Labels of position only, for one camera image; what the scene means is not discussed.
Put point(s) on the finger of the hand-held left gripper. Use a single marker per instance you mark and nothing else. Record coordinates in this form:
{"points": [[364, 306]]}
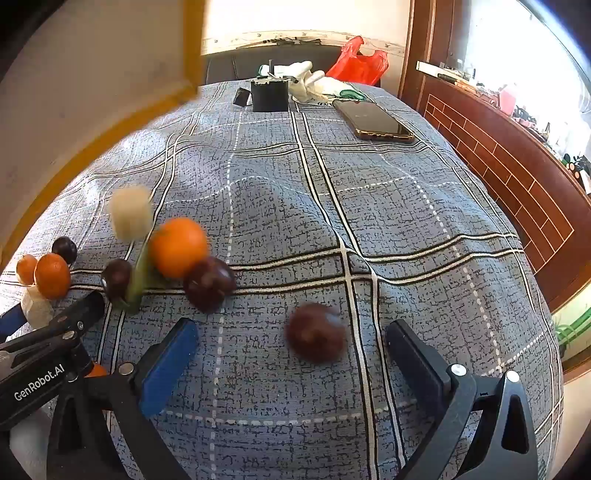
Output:
{"points": [[10, 321], [85, 311]]}

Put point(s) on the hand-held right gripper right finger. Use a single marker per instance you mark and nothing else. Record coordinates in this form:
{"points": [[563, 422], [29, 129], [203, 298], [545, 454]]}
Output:
{"points": [[413, 364]]}

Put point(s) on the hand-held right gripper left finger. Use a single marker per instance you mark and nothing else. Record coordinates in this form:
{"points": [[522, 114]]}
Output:
{"points": [[170, 364]]}

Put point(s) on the small pale garlic piece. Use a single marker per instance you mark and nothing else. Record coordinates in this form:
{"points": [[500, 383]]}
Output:
{"points": [[37, 310]]}

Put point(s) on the dark purple plum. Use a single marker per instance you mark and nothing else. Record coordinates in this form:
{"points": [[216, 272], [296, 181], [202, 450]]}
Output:
{"points": [[315, 332], [115, 277], [210, 282], [64, 249]]}

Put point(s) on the orange tangerine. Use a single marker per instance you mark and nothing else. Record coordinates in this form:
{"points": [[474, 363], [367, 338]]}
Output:
{"points": [[25, 269], [179, 247], [52, 275], [96, 370]]}

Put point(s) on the white fruit chunk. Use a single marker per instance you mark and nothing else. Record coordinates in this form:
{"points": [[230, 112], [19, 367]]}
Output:
{"points": [[131, 218]]}

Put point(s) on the green plant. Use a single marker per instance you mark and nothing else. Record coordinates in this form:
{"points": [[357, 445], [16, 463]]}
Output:
{"points": [[569, 332]]}

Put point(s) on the blue checked blanket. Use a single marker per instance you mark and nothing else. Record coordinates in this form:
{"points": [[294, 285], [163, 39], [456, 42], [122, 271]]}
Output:
{"points": [[295, 221]]}

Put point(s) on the brown wooden cabinet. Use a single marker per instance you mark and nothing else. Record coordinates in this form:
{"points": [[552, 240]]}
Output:
{"points": [[498, 152]]}

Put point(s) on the black smartphone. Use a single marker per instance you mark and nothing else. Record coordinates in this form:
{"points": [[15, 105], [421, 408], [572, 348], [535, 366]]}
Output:
{"points": [[374, 121]]}

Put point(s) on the small black device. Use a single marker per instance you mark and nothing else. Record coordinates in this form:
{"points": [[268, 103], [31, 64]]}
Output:
{"points": [[241, 98]]}

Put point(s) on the green plastic item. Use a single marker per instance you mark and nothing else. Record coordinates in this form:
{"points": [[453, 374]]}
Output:
{"points": [[352, 94]]}

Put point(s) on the black sofa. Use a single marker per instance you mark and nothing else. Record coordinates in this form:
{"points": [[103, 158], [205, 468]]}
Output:
{"points": [[221, 69]]}

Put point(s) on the pink bottle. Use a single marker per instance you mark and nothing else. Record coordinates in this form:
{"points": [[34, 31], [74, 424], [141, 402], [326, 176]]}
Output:
{"points": [[507, 99]]}

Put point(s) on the black round container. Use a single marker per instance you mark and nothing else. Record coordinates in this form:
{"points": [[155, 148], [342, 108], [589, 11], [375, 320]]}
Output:
{"points": [[270, 96]]}

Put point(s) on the white flat box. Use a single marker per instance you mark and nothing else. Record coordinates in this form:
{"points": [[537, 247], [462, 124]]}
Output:
{"points": [[430, 67]]}

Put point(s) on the white cloth gloves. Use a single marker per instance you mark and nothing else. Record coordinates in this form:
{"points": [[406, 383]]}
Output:
{"points": [[309, 83]]}

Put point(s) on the red plastic bag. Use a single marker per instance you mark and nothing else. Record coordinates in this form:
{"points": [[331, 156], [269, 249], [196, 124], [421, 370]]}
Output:
{"points": [[358, 62]]}

